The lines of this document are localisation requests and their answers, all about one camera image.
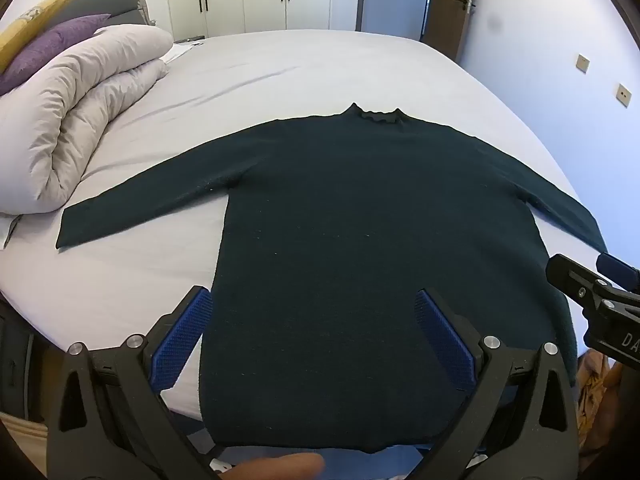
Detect white papers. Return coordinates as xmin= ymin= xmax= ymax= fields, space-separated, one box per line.
xmin=160 ymin=35 xmax=206 ymax=66

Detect orange cloth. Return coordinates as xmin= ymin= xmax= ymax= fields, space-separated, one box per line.
xmin=575 ymin=347 xmax=626 ymax=461

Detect person's left hand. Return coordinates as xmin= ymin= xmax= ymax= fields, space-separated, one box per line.
xmin=232 ymin=452 xmax=325 ymax=480

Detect grey headboard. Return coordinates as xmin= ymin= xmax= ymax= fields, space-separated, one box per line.
xmin=50 ymin=0 xmax=151 ymax=28

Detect yellow pillow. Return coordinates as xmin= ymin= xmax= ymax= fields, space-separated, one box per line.
xmin=0 ymin=0 xmax=81 ymax=73

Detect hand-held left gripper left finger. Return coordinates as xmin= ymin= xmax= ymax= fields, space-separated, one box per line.
xmin=46 ymin=285 xmax=216 ymax=480

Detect bed with grey sheet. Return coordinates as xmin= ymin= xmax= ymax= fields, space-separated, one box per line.
xmin=0 ymin=29 xmax=608 ymax=418

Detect dark green sweater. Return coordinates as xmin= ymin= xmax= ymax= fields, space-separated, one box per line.
xmin=55 ymin=102 xmax=608 ymax=453

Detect brown door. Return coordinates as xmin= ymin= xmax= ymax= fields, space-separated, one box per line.
xmin=422 ymin=0 xmax=481 ymax=61

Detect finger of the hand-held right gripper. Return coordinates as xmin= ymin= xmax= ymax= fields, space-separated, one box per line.
xmin=546 ymin=254 xmax=640 ymax=326
xmin=596 ymin=252 xmax=640 ymax=292

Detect purple pillow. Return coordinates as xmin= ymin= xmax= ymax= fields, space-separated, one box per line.
xmin=0 ymin=14 xmax=112 ymax=97

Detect folded beige duvet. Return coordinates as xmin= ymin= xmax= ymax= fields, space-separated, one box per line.
xmin=0 ymin=25 xmax=173 ymax=217

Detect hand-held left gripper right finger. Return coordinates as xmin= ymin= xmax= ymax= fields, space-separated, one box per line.
xmin=414 ymin=287 xmax=581 ymax=480

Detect dark bed base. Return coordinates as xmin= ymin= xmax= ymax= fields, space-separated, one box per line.
xmin=0 ymin=300 xmax=48 ymax=421

